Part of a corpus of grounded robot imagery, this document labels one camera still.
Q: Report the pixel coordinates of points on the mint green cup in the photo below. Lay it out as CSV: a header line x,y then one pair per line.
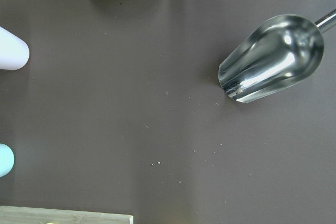
x,y
7,159

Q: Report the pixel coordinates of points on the steel metal scoop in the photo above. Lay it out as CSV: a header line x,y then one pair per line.
x,y
280,53

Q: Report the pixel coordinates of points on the pink plastic cup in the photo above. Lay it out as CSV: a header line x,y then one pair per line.
x,y
14,51

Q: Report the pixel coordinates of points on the bamboo cutting board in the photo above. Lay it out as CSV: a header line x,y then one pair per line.
x,y
11,214

